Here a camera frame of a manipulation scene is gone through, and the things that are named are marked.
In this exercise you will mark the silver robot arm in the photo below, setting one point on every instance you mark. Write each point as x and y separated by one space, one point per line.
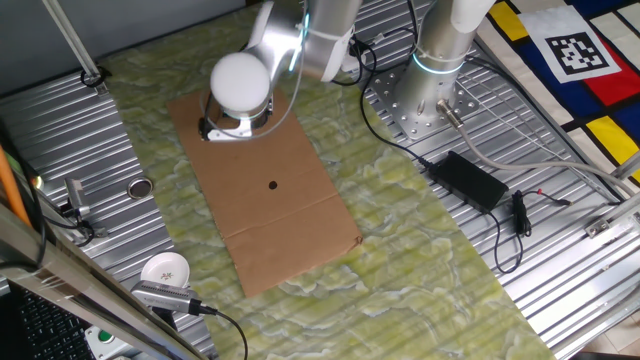
240 82

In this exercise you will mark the black round dot mark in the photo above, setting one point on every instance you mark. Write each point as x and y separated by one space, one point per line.
273 185

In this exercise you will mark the brown cardboard sheet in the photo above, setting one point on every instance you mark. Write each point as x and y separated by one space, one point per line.
280 250

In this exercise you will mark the green marble pattern mat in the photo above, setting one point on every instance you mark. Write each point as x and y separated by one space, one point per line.
400 275

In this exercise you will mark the black power adapter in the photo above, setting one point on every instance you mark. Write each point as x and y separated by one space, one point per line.
467 182

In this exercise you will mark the white ceramic flower dish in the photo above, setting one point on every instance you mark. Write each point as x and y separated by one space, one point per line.
165 267

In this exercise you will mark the small steel dish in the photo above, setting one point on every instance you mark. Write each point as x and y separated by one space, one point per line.
140 187

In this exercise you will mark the bundled black adapter lead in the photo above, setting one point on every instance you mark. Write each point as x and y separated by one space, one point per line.
520 215

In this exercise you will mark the grey green button box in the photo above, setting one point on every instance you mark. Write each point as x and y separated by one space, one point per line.
105 336

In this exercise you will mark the white fiducial marker sheet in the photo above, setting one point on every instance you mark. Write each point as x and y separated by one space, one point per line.
575 52

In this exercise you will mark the aluminium pole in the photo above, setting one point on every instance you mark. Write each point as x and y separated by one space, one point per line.
70 37

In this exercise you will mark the colourful block pattern cloth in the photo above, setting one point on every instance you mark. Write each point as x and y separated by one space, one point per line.
615 85

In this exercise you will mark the orange tube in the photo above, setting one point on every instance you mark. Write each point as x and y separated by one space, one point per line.
10 187

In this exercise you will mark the black keyboard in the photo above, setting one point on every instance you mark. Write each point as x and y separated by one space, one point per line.
45 330

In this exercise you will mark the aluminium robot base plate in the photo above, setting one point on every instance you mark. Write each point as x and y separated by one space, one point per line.
400 115

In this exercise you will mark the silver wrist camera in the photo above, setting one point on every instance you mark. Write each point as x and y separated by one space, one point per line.
227 134

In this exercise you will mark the silver ribbed camera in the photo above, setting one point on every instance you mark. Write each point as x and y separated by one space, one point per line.
162 296

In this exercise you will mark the small grey clamped camera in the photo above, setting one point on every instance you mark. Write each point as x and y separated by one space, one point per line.
75 192

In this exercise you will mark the aluminium frame beam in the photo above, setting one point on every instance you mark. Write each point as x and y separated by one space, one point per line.
75 285

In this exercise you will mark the aluminium frame profile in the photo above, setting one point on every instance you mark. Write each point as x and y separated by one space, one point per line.
620 212

